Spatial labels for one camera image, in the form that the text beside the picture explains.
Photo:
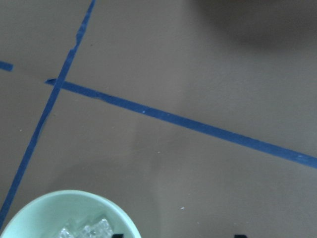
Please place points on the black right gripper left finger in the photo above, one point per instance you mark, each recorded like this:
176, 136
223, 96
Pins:
117, 236

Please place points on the small green bowl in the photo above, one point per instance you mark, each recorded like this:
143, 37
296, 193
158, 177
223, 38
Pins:
45, 216

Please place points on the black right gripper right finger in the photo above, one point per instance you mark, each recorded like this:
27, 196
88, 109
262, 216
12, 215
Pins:
240, 236

